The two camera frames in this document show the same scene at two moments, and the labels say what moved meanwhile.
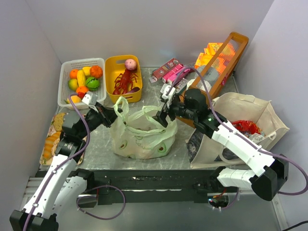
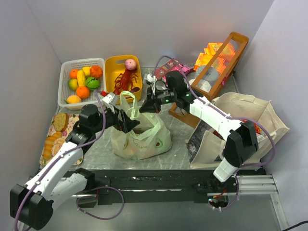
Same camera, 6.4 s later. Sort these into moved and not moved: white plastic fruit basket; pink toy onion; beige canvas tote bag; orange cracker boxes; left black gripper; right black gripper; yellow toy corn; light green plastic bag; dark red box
Moved: light green plastic bag; right black gripper; left black gripper
Not moved: orange cracker boxes; beige canvas tote bag; dark red box; white plastic fruit basket; pink toy onion; yellow toy corn
